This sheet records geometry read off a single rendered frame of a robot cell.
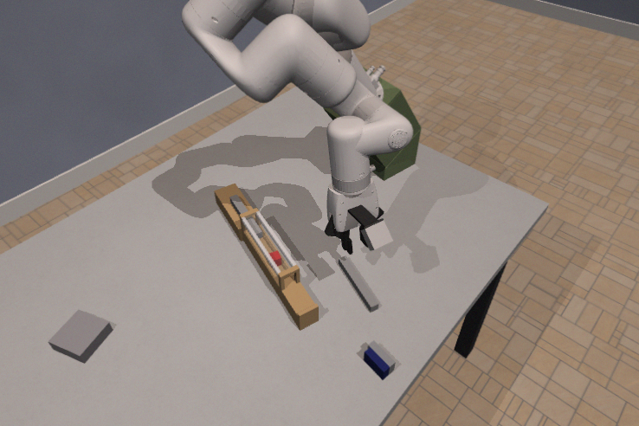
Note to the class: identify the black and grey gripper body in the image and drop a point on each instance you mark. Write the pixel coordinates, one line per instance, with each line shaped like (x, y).
(339, 203)

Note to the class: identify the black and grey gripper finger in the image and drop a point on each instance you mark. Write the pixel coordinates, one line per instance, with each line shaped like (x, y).
(344, 236)
(361, 236)

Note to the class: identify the grey square stick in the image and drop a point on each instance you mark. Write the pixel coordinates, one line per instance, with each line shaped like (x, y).
(359, 285)
(238, 205)

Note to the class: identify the dark blue stepped bar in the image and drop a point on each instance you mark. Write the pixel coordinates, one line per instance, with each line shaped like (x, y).
(379, 360)

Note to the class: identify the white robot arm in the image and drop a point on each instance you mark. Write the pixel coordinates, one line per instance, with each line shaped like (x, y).
(289, 50)

